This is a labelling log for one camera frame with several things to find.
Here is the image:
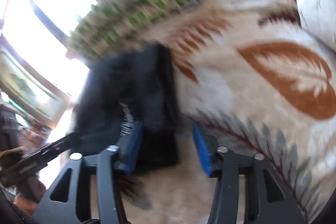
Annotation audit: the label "black pants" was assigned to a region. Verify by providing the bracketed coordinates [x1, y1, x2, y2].
[71, 43, 179, 173]

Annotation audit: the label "left hand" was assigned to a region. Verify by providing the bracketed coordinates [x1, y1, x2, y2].
[14, 181, 46, 216]

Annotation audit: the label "floral quilted bedspread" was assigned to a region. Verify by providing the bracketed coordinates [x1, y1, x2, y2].
[107, 0, 335, 223]

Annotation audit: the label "green patterned folded quilt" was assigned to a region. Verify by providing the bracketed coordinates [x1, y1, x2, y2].
[66, 0, 199, 64]

